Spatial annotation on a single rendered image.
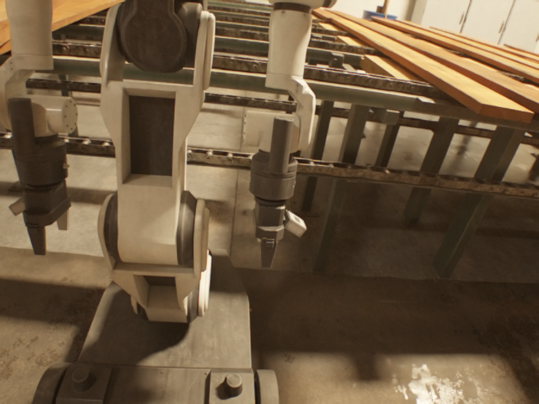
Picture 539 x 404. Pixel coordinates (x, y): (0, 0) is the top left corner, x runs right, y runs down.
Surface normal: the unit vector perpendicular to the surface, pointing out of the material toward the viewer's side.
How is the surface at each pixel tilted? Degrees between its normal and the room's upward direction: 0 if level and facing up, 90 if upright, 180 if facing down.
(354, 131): 90
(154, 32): 90
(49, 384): 2
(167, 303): 30
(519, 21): 90
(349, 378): 0
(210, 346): 0
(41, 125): 78
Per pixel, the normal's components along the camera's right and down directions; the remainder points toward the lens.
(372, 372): 0.12, -0.83
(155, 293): 0.15, -0.44
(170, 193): 0.10, 0.40
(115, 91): 0.12, 0.15
